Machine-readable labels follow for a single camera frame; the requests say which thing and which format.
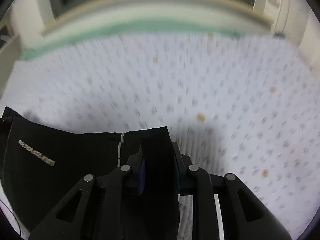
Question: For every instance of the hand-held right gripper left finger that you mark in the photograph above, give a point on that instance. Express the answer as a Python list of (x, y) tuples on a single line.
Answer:
[(142, 177)]

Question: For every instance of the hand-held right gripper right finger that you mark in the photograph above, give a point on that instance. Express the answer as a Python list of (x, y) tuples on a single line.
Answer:
[(178, 173)]

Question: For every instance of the white floral quilt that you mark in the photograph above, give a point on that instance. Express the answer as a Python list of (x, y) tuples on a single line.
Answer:
[(200, 80)]

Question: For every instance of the black hooded jacket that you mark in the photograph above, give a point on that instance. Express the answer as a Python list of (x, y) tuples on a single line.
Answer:
[(62, 150)]

